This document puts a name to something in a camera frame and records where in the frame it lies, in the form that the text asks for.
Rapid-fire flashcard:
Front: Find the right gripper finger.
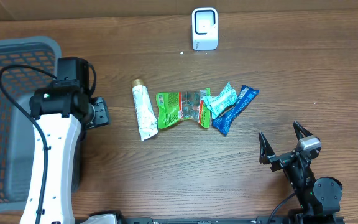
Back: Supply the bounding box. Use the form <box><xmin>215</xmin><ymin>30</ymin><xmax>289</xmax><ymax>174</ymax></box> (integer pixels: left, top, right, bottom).
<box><xmin>259</xmin><ymin>132</ymin><xmax>275</xmax><ymax>164</ymax></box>
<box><xmin>293</xmin><ymin>121</ymin><xmax>313</xmax><ymax>140</ymax></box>

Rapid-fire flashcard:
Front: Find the white tube with gold cap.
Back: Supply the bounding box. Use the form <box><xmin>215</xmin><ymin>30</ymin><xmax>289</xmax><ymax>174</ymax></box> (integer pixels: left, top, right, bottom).
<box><xmin>132</xmin><ymin>79</ymin><xmax>158</xmax><ymax>141</ymax></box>

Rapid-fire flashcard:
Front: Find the blue snack packet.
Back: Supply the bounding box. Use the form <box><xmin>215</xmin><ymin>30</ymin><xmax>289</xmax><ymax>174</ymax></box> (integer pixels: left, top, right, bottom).
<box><xmin>212</xmin><ymin>85</ymin><xmax>259</xmax><ymax>136</ymax></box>

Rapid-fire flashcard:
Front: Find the mint green wipes packet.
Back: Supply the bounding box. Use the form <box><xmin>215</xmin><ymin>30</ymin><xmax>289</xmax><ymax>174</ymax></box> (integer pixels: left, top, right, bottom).
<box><xmin>201</xmin><ymin>82</ymin><xmax>237</xmax><ymax>119</ymax></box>

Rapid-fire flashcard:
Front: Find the green snack bag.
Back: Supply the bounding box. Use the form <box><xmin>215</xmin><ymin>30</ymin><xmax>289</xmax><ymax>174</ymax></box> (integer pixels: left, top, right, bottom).
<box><xmin>156</xmin><ymin>88</ymin><xmax>211</xmax><ymax>129</ymax></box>

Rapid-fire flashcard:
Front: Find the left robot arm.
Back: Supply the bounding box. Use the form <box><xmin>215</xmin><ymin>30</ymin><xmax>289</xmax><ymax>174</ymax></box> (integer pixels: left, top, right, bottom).
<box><xmin>20</xmin><ymin>57</ymin><xmax>110</xmax><ymax>223</ymax></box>

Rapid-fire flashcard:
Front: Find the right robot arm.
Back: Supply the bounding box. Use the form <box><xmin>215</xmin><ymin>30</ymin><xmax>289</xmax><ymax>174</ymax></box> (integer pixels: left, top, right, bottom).
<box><xmin>259</xmin><ymin>121</ymin><xmax>344</xmax><ymax>223</ymax></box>

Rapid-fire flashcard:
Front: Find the white barcode scanner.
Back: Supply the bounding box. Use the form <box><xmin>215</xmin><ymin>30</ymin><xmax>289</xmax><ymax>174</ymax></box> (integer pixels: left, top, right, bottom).
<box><xmin>191</xmin><ymin>7</ymin><xmax>219</xmax><ymax>51</ymax></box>

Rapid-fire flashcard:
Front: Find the grey plastic shopping basket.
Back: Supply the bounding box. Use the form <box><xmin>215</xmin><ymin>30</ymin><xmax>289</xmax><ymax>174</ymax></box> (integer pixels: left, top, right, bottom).
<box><xmin>0</xmin><ymin>36</ymin><xmax>62</xmax><ymax>212</ymax></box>

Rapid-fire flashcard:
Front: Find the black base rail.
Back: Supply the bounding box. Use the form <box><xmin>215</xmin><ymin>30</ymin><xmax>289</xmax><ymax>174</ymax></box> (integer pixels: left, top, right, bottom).
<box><xmin>75</xmin><ymin>210</ymin><xmax>345</xmax><ymax>224</ymax></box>

